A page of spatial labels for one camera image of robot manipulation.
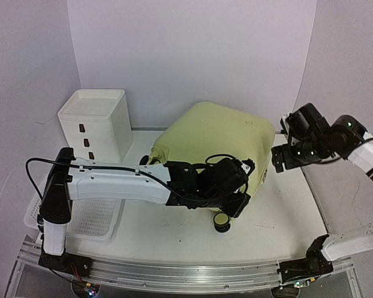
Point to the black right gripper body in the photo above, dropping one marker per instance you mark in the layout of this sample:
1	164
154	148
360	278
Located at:
311	152

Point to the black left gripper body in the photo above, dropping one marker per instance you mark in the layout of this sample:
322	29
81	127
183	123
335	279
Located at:
220	204

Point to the pale yellow hard-shell suitcase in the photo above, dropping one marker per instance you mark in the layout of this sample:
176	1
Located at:
203	136

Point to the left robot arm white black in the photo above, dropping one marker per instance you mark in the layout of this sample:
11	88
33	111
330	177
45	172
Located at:
72	179

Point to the white perforated plastic basket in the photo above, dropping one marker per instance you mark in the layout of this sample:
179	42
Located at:
94	219

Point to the white three-drawer storage cabinet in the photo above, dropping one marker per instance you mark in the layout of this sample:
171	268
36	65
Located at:
96	124

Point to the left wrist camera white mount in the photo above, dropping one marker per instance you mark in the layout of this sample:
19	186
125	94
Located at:
245	167

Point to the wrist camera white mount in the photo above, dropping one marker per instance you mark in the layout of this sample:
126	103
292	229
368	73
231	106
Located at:
302	123
245	167

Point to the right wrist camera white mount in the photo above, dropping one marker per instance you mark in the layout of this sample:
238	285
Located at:
302	123

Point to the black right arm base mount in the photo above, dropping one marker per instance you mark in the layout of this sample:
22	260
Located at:
313	265

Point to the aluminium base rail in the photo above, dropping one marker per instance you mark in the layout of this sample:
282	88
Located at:
180	278

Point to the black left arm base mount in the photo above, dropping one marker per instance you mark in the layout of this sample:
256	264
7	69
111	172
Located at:
67	263

